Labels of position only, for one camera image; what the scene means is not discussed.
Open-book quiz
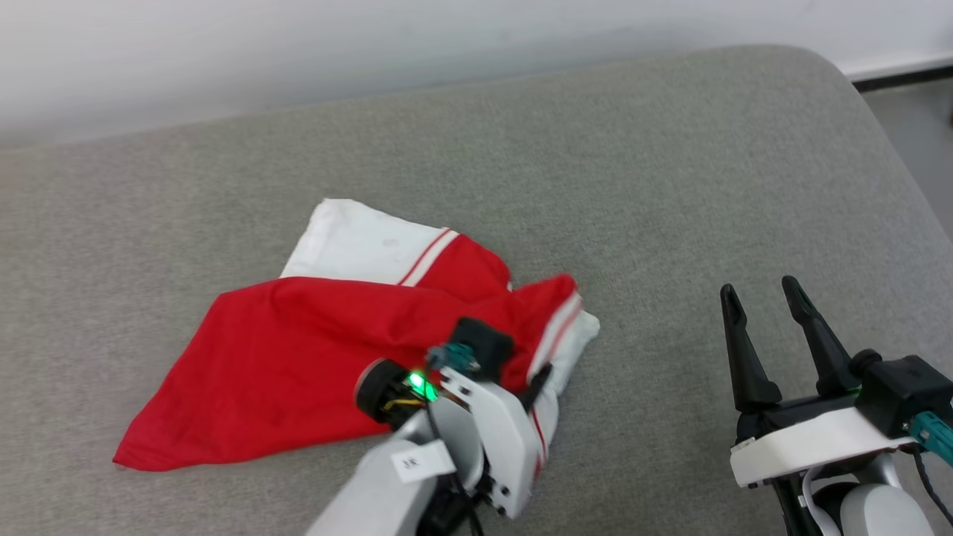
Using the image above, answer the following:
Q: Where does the white paper cable tag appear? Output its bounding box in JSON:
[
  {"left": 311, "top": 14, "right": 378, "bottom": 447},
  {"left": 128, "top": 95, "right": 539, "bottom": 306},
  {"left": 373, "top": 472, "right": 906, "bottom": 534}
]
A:
[{"left": 391, "top": 441, "right": 456, "bottom": 483}]

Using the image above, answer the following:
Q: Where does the teal left camera connector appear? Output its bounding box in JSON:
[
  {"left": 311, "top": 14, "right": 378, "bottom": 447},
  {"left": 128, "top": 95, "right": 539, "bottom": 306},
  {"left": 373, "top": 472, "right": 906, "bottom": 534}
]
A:
[{"left": 426, "top": 342, "right": 481, "bottom": 373}]

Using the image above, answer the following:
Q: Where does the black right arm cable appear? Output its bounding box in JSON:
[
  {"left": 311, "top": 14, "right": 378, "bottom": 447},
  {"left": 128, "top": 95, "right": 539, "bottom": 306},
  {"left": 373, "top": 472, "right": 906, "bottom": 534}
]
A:
[{"left": 912, "top": 450, "right": 953, "bottom": 522}]

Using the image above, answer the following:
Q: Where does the red and white garment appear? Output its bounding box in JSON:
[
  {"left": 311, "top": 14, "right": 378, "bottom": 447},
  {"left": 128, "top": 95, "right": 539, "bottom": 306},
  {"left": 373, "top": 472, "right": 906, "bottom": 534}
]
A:
[{"left": 113, "top": 198, "right": 601, "bottom": 477}]

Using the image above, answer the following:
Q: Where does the teal camera connector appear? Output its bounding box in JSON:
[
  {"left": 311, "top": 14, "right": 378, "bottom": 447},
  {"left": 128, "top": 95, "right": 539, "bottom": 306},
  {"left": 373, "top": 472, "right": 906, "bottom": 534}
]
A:
[
  {"left": 907, "top": 412, "right": 953, "bottom": 466},
  {"left": 426, "top": 342, "right": 481, "bottom": 373}
]

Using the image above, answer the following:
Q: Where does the white skirting board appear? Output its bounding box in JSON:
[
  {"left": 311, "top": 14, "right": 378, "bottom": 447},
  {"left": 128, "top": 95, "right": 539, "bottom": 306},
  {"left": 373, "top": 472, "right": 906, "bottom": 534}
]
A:
[{"left": 838, "top": 52, "right": 953, "bottom": 81}]

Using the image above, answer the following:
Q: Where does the teal right camera connector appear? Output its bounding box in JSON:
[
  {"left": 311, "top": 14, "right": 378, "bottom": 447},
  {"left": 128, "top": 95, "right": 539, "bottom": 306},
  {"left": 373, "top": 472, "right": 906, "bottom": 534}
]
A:
[{"left": 907, "top": 412, "right": 953, "bottom": 466}]

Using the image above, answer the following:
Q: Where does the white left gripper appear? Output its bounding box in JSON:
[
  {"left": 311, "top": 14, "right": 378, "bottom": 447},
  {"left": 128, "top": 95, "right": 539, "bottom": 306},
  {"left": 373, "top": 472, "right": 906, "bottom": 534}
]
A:
[{"left": 439, "top": 363, "right": 553, "bottom": 519}]

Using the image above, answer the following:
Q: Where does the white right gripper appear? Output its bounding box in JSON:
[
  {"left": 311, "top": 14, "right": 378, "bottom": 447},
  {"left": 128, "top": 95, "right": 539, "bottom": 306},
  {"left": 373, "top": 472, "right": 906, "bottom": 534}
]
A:
[{"left": 720, "top": 275, "right": 920, "bottom": 488}]

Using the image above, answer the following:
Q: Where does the black baseboard strip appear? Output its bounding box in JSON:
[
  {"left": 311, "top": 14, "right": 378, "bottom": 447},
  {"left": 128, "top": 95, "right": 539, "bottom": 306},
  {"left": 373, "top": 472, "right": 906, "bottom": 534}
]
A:
[{"left": 852, "top": 66, "right": 953, "bottom": 92}]

